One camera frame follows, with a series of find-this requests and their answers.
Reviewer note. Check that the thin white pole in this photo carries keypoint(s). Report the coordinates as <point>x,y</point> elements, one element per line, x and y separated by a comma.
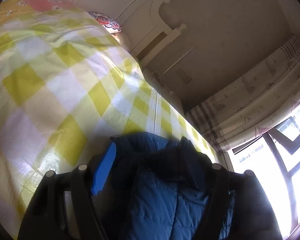
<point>177,61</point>

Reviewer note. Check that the printed cream curtain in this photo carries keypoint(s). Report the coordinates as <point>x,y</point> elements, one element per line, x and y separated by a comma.
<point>252,105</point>

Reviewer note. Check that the blue quilted jacket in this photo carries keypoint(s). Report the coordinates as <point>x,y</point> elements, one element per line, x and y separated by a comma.
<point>160,200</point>

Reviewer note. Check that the white bed headboard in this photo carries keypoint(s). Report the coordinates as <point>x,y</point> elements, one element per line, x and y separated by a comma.
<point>130,7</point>

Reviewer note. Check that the beige pillow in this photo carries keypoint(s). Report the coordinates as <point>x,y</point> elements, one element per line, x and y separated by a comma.
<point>121,38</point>

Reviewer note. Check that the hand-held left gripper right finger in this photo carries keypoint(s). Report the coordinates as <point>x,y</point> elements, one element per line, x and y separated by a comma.
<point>193,162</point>

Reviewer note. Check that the yellow checked bedsheet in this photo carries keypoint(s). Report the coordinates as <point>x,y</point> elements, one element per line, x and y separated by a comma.
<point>52,85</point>

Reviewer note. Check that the wall socket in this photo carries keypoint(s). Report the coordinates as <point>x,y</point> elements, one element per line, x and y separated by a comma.
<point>184,75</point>

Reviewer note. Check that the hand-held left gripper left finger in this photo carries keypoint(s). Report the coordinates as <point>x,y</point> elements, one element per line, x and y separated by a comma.
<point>103,170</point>

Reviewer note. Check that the dark framed window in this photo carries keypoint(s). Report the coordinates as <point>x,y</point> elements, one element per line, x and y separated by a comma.
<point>277,155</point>

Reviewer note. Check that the floral pillow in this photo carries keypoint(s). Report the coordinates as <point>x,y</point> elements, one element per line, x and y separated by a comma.
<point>106,22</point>

